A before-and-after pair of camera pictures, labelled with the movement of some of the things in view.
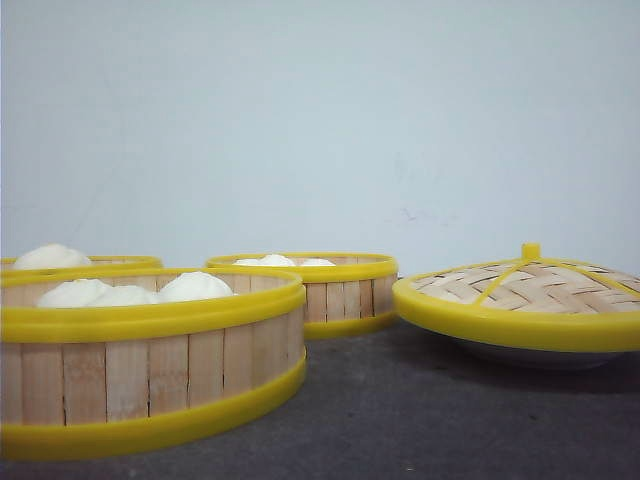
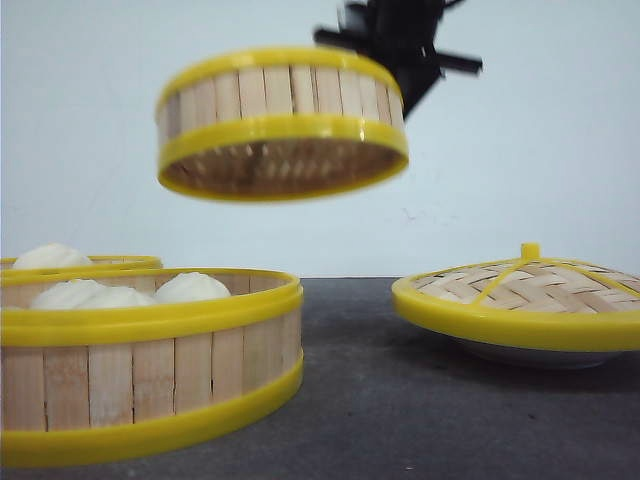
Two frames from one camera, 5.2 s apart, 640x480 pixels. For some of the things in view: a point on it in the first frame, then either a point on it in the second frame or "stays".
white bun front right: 193,285 stays
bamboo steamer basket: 109,262 stays
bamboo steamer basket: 344,292 → 283,124
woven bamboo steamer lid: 532,301 stays
